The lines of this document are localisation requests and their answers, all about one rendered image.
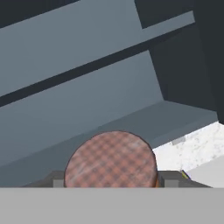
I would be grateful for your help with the dark grey cabinet door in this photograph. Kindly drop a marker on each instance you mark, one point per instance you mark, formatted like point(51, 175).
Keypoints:
point(189, 58)

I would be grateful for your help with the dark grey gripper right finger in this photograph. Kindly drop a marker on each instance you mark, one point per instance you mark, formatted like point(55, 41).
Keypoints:
point(172, 180)

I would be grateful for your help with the grey cabinet shelf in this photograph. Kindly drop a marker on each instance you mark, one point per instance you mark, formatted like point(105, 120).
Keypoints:
point(73, 49)

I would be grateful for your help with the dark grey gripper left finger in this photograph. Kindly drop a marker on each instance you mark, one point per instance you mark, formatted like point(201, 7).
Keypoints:
point(55, 180)

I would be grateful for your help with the jam jar with plaid lid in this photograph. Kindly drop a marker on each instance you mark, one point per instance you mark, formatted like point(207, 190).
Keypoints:
point(110, 160)

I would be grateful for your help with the grey open cabinet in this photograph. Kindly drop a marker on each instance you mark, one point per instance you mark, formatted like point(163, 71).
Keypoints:
point(87, 102)

